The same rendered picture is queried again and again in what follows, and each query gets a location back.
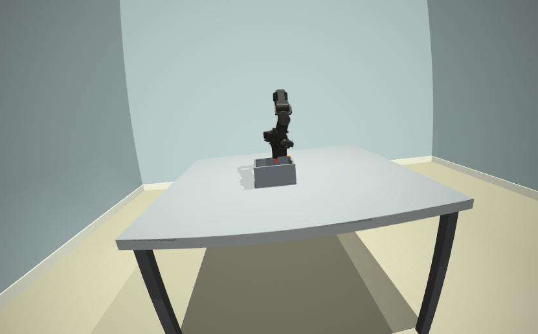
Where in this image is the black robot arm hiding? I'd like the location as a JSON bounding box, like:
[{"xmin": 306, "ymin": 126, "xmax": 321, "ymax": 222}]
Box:
[{"xmin": 263, "ymin": 89, "xmax": 292, "ymax": 157}]

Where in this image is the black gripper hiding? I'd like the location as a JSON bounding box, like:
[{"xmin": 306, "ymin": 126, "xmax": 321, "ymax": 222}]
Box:
[{"xmin": 264, "ymin": 126, "xmax": 294, "ymax": 159}]

